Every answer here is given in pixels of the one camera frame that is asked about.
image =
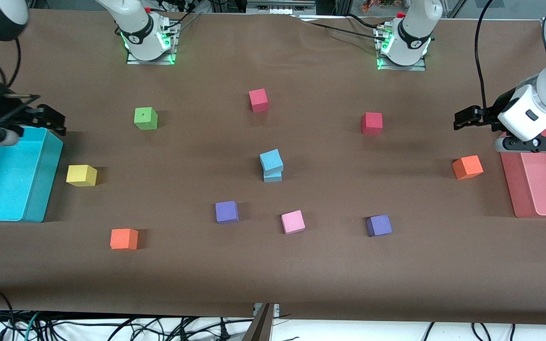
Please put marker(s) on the purple foam block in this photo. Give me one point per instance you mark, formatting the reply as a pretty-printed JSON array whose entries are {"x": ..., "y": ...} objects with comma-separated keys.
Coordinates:
[
  {"x": 378, "y": 225},
  {"x": 226, "y": 211}
]

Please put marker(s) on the cyan plastic bin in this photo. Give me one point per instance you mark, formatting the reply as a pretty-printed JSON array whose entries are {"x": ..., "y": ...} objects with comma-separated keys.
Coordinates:
[{"x": 3, "y": 180}]

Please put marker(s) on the light blue foam block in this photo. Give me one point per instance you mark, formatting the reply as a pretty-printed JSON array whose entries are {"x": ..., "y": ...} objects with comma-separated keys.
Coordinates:
[
  {"x": 271, "y": 160},
  {"x": 273, "y": 177}
]

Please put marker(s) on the silver mounting bracket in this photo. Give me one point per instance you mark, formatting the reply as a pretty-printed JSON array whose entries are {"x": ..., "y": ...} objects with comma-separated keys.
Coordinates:
[{"x": 276, "y": 309}]

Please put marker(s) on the green foam block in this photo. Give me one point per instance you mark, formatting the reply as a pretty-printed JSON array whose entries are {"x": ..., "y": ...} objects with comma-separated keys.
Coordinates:
[{"x": 145, "y": 118}]

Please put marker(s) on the yellow foam block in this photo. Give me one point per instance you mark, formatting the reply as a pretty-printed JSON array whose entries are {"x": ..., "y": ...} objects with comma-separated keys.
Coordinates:
[{"x": 81, "y": 174}]

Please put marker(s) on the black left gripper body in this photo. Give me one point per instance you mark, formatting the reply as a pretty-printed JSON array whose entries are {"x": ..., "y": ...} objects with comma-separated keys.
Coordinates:
[{"x": 490, "y": 113}]

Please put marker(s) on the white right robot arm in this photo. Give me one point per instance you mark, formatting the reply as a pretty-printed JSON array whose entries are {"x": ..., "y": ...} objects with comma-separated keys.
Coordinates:
[{"x": 135, "y": 28}]

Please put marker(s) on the grey background equipment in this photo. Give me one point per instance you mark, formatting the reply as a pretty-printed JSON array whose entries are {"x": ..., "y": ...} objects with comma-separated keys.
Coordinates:
[{"x": 277, "y": 7}]

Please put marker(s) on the pink foam block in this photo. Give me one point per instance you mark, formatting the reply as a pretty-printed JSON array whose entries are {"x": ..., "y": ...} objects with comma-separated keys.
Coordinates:
[{"x": 293, "y": 221}]

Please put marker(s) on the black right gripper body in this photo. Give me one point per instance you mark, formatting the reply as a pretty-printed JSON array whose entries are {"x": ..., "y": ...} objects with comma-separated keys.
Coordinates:
[{"x": 22, "y": 115}]

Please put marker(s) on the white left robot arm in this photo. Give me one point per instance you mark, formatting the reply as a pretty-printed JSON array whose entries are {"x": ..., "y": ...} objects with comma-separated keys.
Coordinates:
[{"x": 524, "y": 113}]

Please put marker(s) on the camera stand pole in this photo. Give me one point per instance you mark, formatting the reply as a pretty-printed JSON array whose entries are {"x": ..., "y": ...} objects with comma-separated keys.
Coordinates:
[{"x": 261, "y": 329}]

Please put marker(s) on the orange foam block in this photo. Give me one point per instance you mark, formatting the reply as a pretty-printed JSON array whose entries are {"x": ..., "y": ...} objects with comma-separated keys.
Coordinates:
[
  {"x": 467, "y": 166},
  {"x": 123, "y": 238}
]

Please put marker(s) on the brown table cover cloth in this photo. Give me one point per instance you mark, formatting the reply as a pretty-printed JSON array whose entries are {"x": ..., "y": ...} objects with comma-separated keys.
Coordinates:
[{"x": 301, "y": 274}]

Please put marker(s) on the red foam block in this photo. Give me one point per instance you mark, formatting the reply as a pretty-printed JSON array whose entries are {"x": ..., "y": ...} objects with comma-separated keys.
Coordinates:
[
  {"x": 371, "y": 123},
  {"x": 258, "y": 100}
]

